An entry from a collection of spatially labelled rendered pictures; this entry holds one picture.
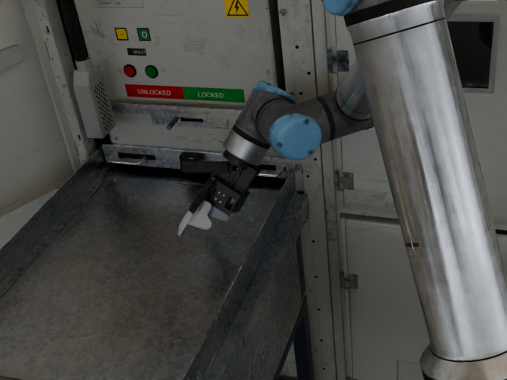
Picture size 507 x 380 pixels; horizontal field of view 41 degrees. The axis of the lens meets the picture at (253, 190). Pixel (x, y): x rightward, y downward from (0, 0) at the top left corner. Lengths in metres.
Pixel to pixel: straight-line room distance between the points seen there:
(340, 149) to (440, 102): 0.78
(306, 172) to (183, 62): 0.39
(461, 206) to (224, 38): 0.90
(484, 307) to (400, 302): 0.95
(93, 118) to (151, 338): 0.61
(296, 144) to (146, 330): 0.47
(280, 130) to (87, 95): 0.59
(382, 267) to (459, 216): 0.93
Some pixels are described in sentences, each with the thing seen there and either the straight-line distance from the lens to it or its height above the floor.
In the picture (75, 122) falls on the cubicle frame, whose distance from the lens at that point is 1.86.
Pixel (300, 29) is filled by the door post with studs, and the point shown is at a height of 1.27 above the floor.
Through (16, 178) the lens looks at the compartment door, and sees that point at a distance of 1.89.
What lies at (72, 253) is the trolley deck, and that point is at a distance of 1.65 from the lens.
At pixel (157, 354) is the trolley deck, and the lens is 1.34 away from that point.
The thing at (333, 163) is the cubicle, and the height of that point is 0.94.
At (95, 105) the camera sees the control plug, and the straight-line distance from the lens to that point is 1.71.
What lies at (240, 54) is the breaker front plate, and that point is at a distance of 1.60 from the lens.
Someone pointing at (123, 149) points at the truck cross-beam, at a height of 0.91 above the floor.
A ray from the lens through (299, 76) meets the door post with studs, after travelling 1.53.
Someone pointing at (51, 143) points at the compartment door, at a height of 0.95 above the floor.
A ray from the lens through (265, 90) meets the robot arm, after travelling 1.40.
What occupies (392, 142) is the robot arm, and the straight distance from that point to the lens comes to 0.82.
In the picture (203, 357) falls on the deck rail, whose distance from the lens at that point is 1.26.
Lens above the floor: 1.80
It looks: 34 degrees down
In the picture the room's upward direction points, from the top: 8 degrees counter-clockwise
